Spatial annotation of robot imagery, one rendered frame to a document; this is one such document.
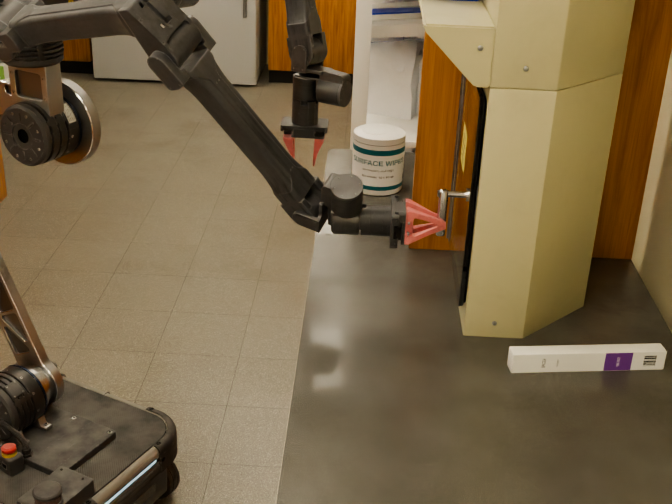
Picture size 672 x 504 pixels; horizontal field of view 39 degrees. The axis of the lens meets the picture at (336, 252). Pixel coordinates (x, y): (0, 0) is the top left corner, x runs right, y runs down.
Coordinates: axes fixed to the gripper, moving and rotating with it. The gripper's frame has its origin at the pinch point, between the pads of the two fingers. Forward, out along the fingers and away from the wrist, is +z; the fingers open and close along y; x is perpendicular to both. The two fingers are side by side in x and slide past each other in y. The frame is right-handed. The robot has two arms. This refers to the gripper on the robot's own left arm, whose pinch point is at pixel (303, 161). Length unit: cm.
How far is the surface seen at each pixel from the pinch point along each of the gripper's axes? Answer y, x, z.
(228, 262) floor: -42, 167, 111
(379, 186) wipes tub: 17.7, 20.5, 13.2
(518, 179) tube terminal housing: 40, -46, -16
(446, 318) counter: 31, -40, 15
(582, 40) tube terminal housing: 48, -42, -39
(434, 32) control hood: 23, -46, -40
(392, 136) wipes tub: 20.1, 23.3, 1.0
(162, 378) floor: -51, 75, 111
